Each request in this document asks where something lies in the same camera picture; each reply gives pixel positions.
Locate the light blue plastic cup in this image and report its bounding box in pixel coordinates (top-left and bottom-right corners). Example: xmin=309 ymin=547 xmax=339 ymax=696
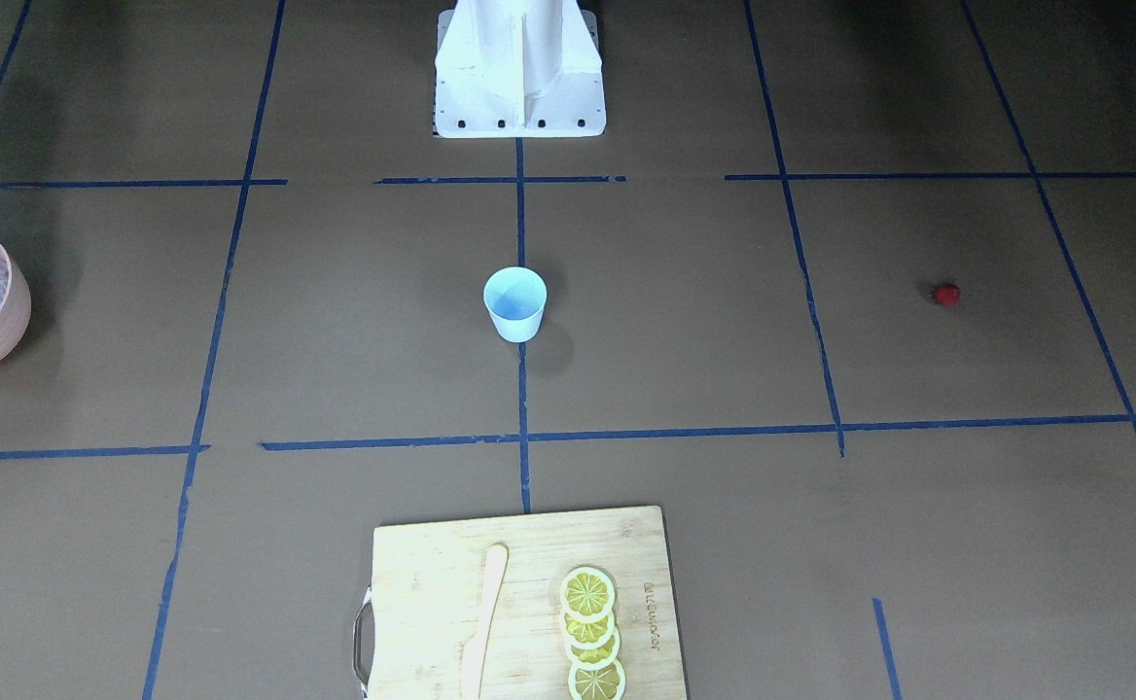
xmin=482 ymin=266 xmax=549 ymax=344

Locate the bamboo cutting board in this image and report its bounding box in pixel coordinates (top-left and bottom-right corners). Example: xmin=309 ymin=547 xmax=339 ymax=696
xmin=354 ymin=506 xmax=688 ymax=699

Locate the yellow plastic knife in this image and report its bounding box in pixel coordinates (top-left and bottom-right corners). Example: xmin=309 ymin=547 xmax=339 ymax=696
xmin=460 ymin=543 xmax=509 ymax=699

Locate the red strawberry on table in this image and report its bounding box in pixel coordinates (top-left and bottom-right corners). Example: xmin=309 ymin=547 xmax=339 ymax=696
xmin=933 ymin=283 xmax=961 ymax=307

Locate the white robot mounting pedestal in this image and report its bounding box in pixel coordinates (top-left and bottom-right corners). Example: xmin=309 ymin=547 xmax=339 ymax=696
xmin=432 ymin=1 xmax=607 ymax=139

